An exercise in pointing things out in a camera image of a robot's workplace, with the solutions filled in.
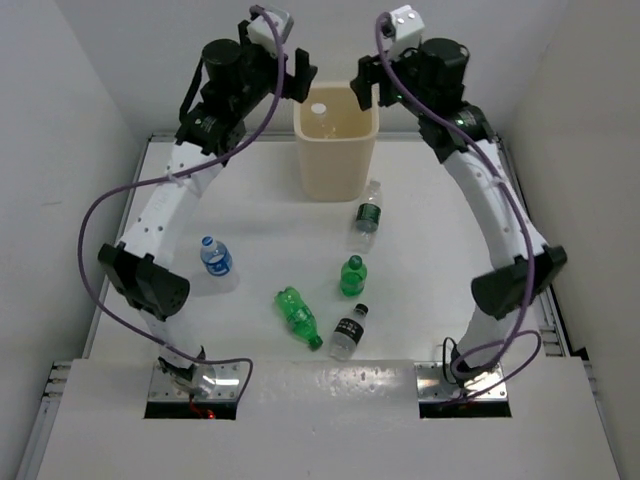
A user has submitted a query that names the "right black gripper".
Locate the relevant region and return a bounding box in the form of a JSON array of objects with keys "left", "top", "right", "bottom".
[{"left": 354, "top": 40, "right": 433, "bottom": 118}]

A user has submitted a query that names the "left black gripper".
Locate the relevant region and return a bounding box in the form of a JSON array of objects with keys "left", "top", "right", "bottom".
[{"left": 228, "top": 22, "right": 314, "bottom": 118}]

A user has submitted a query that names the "clear bottle yellow label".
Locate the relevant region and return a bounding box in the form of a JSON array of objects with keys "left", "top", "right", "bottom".
[{"left": 310, "top": 102, "right": 341, "bottom": 140}]

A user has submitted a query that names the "green label clear bottle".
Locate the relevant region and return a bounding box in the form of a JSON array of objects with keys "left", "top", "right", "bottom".
[{"left": 348, "top": 180, "right": 383, "bottom": 254}]

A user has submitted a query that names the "blue label water bottle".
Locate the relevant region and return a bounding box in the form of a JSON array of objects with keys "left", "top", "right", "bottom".
[{"left": 200, "top": 236, "right": 233, "bottom": 277}]

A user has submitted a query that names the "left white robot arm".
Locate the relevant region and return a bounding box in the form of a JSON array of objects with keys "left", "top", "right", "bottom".
[{"left": 98, "top": 9, "right": 317, "bottom": 382}]

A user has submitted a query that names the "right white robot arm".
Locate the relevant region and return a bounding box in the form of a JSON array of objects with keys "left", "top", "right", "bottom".
[{"left": 350, "top": 38, "right": 567, "bottom": 383}]

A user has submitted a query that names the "cream plastic bin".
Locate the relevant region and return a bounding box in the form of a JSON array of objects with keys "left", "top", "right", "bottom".
[{"left": 293, "top": 81, "right": 379, "bottom": 202}]

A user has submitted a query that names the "black label clear bottle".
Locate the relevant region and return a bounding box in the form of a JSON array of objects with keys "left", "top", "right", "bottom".
[{"left": 329, "top": 303, "right": 369, "bottom": 361}]

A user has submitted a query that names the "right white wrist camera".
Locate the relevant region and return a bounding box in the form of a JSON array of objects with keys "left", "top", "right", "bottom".
[{"left": 382, "top": 5, "right": 425, "bottom": 56}]

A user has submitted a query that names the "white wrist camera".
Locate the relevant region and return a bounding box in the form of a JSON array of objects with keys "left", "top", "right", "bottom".
[
  {"left": 382, "top": 5, "right": 425, "bottom": 56},
  {"left": 247, "top": 6, "right": 294, "bottom": 58}
]

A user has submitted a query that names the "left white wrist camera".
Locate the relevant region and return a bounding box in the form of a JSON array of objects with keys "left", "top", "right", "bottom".
[{"left": 247, "top": 6, "right": 294, "bottom": 58}]

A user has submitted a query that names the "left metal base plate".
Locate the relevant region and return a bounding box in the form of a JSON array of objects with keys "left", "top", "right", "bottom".
[{"left": 148, "top": 362, "right": 241, "bottom": 403}]

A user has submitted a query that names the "metal base plate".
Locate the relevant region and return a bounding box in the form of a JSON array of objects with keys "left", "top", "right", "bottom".
[
  {"left": 148, "top": 362, "right": 241, "bottom": 403},
  {"left": 414, "top": 361, "right": 508, "bottom": 404}
]

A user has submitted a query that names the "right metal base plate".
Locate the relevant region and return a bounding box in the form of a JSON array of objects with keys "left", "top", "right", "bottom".
[{"left": 414, "top": 361, "right": 508, "bottom": 404}]

